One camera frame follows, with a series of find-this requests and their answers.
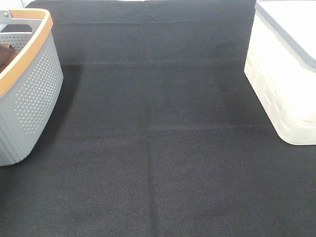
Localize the grey perforated laundry basket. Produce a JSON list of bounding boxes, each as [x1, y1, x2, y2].
[[0, 8, 63, 166]]

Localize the brown towels in basket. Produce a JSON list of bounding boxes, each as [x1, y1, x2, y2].
[[0, 43, 18, 72]]

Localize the white basket with grey rim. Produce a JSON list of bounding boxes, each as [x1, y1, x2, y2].
[[244, 0, 316, 145]]

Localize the black table cloth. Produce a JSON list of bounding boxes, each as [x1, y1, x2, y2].
[[0, 0, 316, 237]]

